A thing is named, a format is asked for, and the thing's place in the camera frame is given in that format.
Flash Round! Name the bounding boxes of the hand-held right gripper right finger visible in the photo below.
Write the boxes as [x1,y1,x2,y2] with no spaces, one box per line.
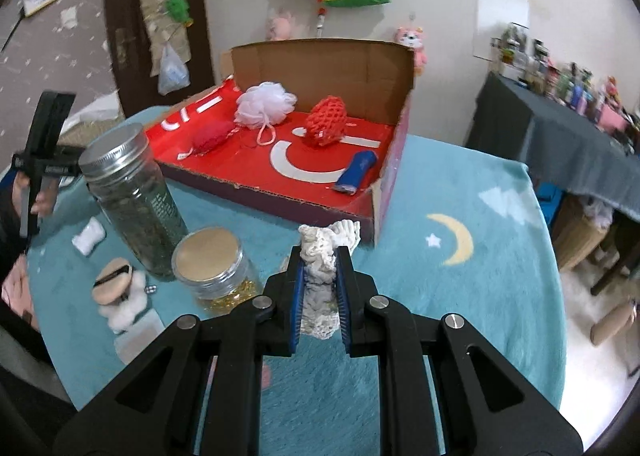
[334,245,583,456]

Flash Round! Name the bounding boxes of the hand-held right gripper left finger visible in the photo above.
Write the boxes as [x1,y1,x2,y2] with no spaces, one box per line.
[52,245,307,456]

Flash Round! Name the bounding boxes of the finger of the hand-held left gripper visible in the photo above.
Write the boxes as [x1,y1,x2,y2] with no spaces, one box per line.
[27,91,77,156]

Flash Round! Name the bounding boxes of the cream lace scrunchie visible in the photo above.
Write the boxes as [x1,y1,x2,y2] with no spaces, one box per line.
[298,219,362,341]

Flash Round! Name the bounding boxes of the white small packet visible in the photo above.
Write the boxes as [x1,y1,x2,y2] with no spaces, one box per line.
[71,217,107,256]

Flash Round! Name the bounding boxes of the beige powder puff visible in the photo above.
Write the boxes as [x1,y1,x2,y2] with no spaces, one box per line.
[91,259,135,307]

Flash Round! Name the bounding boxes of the red fluffy mitt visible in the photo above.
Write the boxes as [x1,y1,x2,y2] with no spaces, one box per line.
[177,120,238,161]

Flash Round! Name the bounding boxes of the white fluffy scrunchie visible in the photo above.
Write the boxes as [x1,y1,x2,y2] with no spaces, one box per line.
[97,270,153,334]

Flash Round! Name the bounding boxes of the red chenille sponge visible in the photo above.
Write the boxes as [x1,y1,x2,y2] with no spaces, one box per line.
[306,95,349,148]

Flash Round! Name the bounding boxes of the white mesh bath pouf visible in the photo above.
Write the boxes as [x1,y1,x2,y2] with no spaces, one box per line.
[235,81,298,146]

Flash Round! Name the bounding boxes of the red lined cardboard box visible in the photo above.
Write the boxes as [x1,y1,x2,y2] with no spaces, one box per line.
[145,40,416,244]

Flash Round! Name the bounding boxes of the person's left hand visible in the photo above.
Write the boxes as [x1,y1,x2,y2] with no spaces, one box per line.
[30,179,59,217]

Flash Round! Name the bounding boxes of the small glass jar gold contents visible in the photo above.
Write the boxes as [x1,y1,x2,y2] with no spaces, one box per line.
[171,230,261,317]

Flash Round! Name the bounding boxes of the dark wooden door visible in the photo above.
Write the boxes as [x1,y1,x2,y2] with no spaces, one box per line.
[102,0,231,117]

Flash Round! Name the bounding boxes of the tall glass jar metal lid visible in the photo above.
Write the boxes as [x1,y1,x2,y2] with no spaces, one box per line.
[78,125,190,279]

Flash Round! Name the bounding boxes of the hanging plastic bag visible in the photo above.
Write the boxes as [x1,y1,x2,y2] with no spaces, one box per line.
[157,42,192,96]

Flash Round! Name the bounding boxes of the beige hanging fabric organizer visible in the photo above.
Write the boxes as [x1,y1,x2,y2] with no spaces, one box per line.
[131,0,193,77]

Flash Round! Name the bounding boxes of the clear plastic packet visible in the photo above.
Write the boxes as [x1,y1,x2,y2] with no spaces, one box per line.
[114,312,166,362]

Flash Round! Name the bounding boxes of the green plush toy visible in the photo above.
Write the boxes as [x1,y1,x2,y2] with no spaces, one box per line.
[165,0,195,27]

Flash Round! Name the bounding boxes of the wicker stool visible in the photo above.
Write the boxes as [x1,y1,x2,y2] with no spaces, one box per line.
[550,196,611,272]

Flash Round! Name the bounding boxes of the pale pink plush toy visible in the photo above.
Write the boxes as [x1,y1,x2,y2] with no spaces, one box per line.
[267,9,306,41]

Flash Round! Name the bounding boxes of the grey cloth covered desk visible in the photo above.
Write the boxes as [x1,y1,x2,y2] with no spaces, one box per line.
[462,71,640,222]

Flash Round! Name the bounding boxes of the pink cat plush toy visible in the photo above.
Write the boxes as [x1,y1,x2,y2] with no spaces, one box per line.
[395,26,429,74]

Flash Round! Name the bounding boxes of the beige slipper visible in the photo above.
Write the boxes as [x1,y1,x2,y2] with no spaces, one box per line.
[590,299,638,347]

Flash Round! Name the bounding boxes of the row of cosmetic bottles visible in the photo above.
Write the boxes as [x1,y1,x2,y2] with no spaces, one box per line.
[490,24,640,147]

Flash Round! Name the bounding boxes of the wall mirror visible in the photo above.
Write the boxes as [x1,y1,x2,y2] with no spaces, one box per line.
[472,0,531,60]

